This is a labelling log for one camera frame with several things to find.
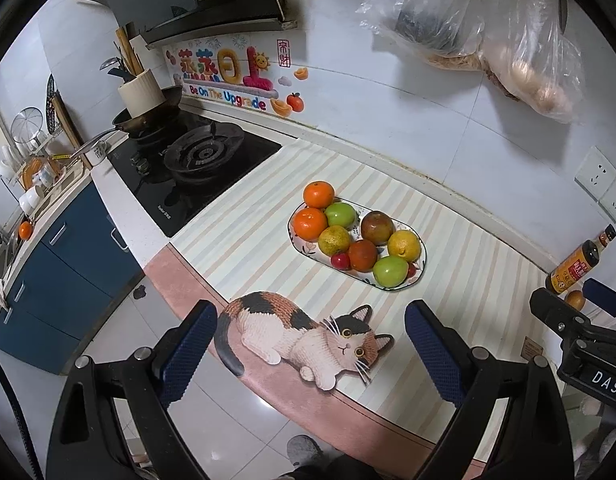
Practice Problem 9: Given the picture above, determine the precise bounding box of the person's right hand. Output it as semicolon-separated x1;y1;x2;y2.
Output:
575;394;616;466

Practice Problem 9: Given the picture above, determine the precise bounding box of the floral oval plate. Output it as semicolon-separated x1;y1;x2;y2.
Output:
287;199;428;289

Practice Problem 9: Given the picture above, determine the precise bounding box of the metal dish rack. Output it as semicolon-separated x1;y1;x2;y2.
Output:
0;105;84;201

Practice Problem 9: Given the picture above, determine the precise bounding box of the wooden spatula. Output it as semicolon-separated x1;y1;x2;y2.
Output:
114;25;144;77

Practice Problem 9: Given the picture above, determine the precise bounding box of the plastic bag with dark contents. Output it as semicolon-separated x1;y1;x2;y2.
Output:
356;0;489;68

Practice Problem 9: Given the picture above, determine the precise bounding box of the black cable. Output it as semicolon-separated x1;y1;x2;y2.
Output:
0;345;44;480

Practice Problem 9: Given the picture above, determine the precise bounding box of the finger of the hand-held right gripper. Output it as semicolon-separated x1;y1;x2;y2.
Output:
582;278;616;320
529;287;592;335

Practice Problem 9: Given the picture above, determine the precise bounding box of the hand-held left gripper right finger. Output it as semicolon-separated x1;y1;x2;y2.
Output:
404;300;574;480

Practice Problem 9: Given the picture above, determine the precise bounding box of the orange tangerine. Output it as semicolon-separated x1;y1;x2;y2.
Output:
293;207;328;242
303;181;335;209

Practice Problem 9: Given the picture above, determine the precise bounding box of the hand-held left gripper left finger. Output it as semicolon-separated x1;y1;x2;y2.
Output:
45;300;218;480

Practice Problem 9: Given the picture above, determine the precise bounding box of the black wok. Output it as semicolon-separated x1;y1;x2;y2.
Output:
68;85;184;161

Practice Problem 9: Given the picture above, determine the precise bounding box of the small green apple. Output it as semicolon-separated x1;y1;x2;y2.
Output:
324;201;359;231

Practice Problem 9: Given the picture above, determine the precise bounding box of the dark orange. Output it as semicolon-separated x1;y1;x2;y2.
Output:
348;239;379;272

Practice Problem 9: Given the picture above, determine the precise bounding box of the striped cat print mat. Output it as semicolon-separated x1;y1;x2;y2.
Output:
143;137;564;456

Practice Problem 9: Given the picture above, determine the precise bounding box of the yellow lemon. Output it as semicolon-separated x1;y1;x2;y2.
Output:
387;230;422;262

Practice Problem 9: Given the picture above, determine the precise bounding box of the cream ribbed utensil holder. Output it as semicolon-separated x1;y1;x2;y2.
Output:
118;70;165;118

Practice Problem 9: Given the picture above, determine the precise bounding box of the large green apple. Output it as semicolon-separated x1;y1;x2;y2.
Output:
372;255;409;288

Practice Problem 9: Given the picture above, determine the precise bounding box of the white bowl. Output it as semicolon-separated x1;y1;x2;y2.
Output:
19;185;45;212

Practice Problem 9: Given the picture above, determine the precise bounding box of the brown sauce bottle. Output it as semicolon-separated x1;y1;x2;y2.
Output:
545;224;616;295

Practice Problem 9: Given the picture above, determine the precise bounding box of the plastic bag with pale contents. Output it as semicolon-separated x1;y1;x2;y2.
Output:
480;0;586;125

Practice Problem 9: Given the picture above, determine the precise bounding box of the wooden cutting board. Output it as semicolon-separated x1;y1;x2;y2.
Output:
53;97;91;168

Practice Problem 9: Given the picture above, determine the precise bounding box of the colourful wall sticker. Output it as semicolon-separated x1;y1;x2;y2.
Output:
163;35;309;118

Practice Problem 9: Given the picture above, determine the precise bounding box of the metal strainer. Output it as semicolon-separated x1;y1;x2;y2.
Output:
12;108;44;143

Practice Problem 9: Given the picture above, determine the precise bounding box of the brown round fruit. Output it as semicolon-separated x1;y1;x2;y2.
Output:
360;210;395;246

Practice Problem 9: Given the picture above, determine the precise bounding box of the blue kitchen cabinet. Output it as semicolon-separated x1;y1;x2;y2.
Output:
0;180;144;376

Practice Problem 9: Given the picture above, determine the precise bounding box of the grey fuzzy slipper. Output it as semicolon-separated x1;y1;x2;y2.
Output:
286;435;329;468

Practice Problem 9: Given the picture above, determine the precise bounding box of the black gas stove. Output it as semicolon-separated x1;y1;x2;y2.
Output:
107;107;283;238

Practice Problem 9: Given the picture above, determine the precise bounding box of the yellow-green citrus fruit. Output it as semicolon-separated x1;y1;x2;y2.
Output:
317;225;352;257

